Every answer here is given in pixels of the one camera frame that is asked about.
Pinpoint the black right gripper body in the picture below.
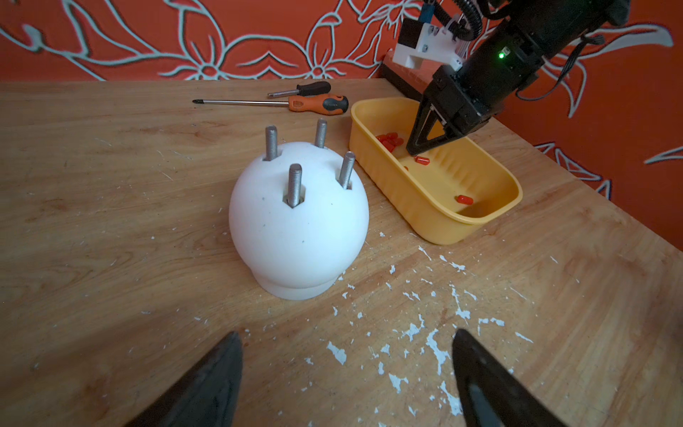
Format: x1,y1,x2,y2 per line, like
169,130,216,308
423,20,544,137

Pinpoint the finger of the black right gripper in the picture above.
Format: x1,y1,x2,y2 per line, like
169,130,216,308
407,101,462,157

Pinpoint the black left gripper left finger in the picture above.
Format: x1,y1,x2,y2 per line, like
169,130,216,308
127,331,243,426

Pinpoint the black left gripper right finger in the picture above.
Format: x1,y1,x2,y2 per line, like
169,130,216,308
452,329,565,426

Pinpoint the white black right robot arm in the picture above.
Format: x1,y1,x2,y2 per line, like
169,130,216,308
403,1,631,156

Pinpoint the red screw sleeve near tray end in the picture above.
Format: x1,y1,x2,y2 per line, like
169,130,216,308
455,195,474,206

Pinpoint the metal screw front right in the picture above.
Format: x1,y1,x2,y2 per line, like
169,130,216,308
337,151,356,190

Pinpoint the metal screw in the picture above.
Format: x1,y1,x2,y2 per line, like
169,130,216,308
264,126,279,161
337,151,356,190
286,164,302,208
314,118,327,149

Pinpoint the metal screw back right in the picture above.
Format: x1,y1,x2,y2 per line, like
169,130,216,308
314,118,327,149

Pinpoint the metal screw front left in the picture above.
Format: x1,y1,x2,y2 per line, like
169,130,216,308
286,164,302,208

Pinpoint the metal screw back left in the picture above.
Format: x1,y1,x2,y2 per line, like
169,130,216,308
264,126,279,161

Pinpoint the white dome screw fixture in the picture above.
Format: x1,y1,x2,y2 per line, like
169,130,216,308
229,142,369,301

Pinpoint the orange plastic tool case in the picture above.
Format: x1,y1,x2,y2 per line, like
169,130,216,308
379,49,441,101

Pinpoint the yellow plastic tray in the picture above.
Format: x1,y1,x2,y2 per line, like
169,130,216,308
349,97,523,245

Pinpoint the small black screwdriver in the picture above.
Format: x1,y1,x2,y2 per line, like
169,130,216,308
267,80,331,99

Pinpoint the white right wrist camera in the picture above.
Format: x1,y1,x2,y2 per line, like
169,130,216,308
392,19,464,71

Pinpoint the orange handled long screwdriver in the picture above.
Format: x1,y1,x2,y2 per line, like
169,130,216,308
192,94,350,116

